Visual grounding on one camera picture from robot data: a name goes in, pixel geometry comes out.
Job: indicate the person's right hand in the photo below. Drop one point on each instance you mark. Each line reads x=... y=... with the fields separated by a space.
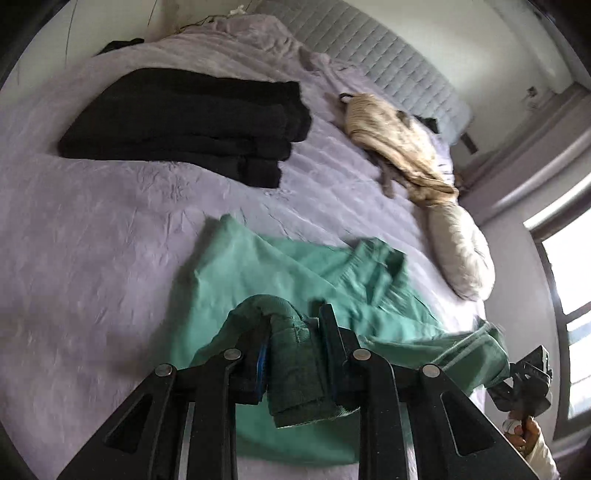
x=526 y=438

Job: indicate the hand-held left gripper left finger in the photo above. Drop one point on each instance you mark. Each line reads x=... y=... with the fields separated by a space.
x=261 y=367

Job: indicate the black folded clothes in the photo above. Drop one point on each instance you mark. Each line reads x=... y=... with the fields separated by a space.
x=184 y=120

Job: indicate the green work jacket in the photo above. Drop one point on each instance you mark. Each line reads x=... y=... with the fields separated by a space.
x=258 y=277

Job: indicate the beige crumpled garment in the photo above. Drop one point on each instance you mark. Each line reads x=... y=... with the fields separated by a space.
x=397 y=138

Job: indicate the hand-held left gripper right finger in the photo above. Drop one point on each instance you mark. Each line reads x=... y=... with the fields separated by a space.
x=339 y=369

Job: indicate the lavender embossed blanket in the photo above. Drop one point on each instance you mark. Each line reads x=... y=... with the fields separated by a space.
x=92 y=254

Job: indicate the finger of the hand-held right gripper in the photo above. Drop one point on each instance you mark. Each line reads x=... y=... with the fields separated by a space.
x=501 y=394

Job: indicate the white round pleated cushion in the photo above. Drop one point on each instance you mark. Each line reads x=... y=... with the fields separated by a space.
x=461 y=254

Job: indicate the person's right forearm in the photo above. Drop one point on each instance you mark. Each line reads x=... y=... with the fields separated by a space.
x=544 y=459

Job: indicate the grey quilted headboard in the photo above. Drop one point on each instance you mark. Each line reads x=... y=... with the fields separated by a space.
x=392 y=60

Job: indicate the window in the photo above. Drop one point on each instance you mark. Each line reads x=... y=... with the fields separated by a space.
x=572 y=258

